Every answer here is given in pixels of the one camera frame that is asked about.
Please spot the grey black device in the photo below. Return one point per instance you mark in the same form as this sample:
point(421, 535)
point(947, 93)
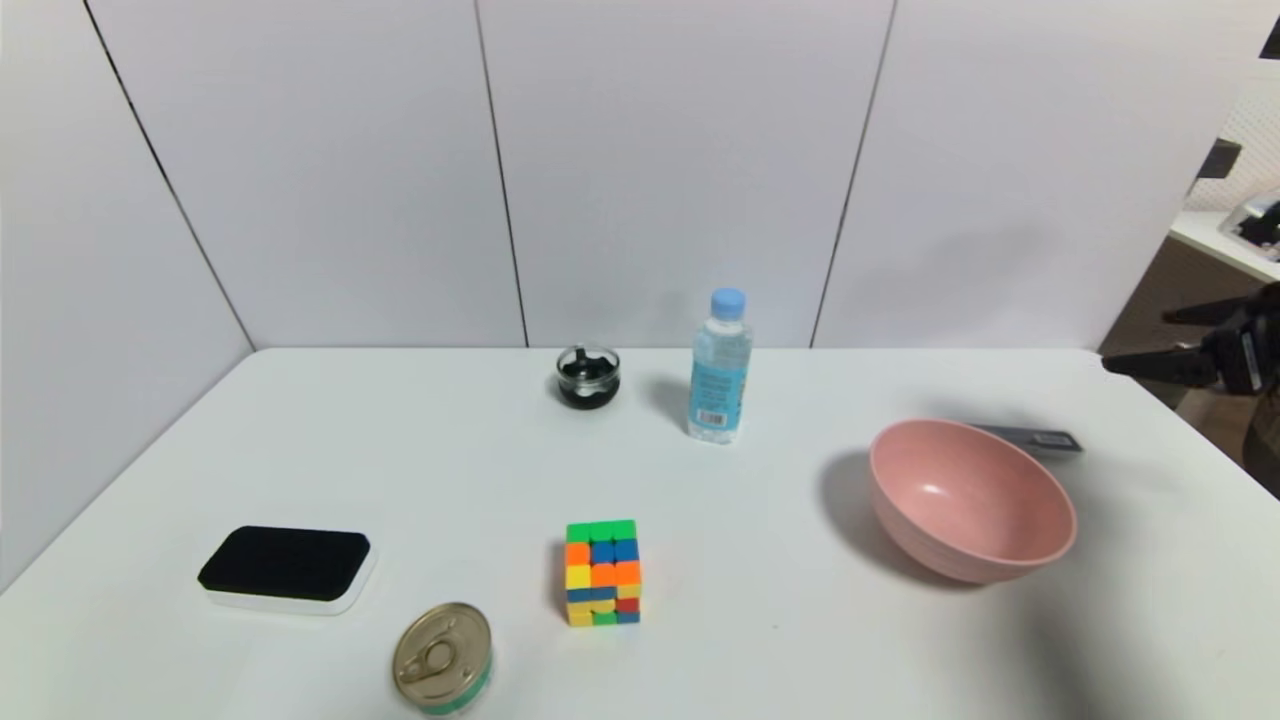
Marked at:
point(1255, 222)

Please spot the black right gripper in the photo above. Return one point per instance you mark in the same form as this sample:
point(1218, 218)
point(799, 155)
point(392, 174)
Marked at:
point(1243, 360)

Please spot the small black glass jar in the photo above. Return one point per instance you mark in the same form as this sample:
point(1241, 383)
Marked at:
point(588, 380)

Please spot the dark wall-mounted box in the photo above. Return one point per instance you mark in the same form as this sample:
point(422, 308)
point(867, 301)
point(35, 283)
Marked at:
point(1220, 158)

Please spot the pink bowl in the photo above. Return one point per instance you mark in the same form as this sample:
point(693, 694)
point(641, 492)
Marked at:
point(965, 500)

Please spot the black white whiteboard eraser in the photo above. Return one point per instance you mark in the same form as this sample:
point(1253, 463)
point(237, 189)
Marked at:
point(285, 562)

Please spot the gold-lid green tin can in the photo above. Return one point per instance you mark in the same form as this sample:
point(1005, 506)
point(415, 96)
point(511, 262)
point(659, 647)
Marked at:
point(440, 660)

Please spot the blue-capped clear water bottle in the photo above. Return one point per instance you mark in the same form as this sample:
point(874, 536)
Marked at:
point(719, 385)

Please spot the multicolour puzzle cube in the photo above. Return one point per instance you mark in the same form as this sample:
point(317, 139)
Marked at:
point(602, 575)

